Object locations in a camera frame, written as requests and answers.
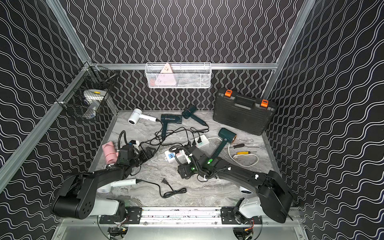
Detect silver dryer in black basket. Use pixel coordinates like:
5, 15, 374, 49
83, 90, 107, 120

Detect green dryer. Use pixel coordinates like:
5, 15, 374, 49
210, 128, 237, 160
182, 105, 208, 127
161, 114, 183, 141

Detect black handled screwdriver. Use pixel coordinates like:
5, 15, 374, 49
230, 144, 245, 149

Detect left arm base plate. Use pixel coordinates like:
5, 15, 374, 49
99, 207, 143, 225

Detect white dryer at back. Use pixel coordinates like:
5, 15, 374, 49
128, 109, 159, 125

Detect white wire wall basket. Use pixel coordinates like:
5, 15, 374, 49
145, 62, 212, 89

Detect pink hair dryer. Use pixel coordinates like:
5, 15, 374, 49
102, 141, 118, 165

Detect black cord dryer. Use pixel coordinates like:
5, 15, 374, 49
190, 123, 211, 143
136, 177, 188, 199
140, 125, 196, 148

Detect yellow handled screwdriver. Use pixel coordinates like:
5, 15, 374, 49
236, 152, 251, 156

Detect black wire mesh basket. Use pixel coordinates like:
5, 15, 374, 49
56, 62, 118, 121

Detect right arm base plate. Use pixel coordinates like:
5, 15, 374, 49
220, 207, 262, 225

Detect black plastic tool case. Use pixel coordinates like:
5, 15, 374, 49
213, 89, 278, 136

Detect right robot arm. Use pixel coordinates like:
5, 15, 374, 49
178, 147, 294, 224

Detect pink triangular item in basket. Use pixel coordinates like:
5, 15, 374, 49
155, 63, 177, 87

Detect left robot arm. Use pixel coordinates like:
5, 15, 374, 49
50, 143, 157, 220

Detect white multicolour power strip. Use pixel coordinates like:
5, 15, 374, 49
164, 134, 210, 164

